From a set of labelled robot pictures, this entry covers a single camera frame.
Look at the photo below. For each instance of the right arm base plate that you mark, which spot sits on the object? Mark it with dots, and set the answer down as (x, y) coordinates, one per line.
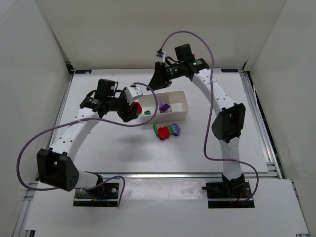
(219, 196)

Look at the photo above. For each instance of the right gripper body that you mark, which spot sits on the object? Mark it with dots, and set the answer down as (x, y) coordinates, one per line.
(161, 73)

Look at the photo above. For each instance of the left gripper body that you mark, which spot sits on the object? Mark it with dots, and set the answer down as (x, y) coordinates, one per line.
(124, 106)

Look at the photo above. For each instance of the purple paw lego piece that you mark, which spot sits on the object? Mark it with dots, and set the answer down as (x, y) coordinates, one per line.
(176, 129)

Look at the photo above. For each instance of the red lego brick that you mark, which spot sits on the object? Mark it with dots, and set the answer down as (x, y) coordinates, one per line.
(135, 108)

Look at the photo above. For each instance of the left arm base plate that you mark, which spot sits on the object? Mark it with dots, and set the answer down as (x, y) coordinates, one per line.
(105, 196)

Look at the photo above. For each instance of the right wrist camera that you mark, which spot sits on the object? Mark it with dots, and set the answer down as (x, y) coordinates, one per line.
(161, 54)

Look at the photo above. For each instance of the purple lego brick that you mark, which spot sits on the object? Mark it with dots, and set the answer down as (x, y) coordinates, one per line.
(164, 107)

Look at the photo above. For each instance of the white divided plastic tray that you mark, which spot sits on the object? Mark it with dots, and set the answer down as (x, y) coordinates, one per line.
(172, 106)

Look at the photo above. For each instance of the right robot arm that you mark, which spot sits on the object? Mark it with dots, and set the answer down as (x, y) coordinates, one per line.
(230, 115)

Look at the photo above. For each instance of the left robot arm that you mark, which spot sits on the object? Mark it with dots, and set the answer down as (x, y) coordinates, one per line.
(56, 164)

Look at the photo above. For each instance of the red green lego cluster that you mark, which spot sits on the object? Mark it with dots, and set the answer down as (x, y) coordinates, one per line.
(164, 132)

